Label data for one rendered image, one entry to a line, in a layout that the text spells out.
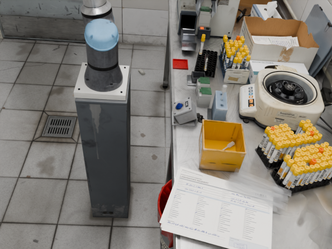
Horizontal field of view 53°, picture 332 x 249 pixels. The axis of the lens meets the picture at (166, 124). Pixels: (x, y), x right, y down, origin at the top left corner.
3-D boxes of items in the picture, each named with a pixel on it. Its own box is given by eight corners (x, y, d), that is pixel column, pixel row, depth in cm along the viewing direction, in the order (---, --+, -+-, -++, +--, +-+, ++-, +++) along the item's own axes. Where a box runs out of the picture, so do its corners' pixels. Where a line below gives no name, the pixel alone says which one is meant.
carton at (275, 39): (235, 43, 166) (243, 14, 155) (292, 47, 168) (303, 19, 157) (244, 72, 149) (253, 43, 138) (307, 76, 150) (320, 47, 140)
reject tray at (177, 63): (172, 60, 152) (172, 58, 151) (187, 61, 152) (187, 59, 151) (172, 68, 147) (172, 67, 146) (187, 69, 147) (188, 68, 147)
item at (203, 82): (195, 89, 138) (197, 76, 133) (206, 90, 138) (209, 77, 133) (195, 96, 135) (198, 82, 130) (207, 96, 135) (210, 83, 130)
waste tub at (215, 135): (197, 139, 118) (202, 118, 111) (235, 143, 118) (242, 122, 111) (198, 169, 108) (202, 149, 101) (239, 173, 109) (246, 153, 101)
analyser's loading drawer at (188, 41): (180, 27, 169) (181, 18, 165) (192, 28, 169) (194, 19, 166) (181, 50, 154) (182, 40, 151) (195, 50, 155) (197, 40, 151)
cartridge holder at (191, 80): (186, 77, 143) (187, 70, 141) (207, 78, 144) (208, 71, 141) (187, 85, 139) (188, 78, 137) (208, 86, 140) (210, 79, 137)
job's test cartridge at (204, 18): (209, 26, 140) (211, 12, 136) (197, 25, 140) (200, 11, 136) (208, 21, 143) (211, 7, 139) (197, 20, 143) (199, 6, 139)
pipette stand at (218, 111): (207, 109, 129) (211, 89, 122) (225, 111, 129) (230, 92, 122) (207, 128, 122) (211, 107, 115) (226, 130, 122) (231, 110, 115)
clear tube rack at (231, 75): (217, 56, 157) (220, 42, 152) (238, 57, 157) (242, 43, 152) (223, 83, 142) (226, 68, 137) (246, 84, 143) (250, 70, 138)
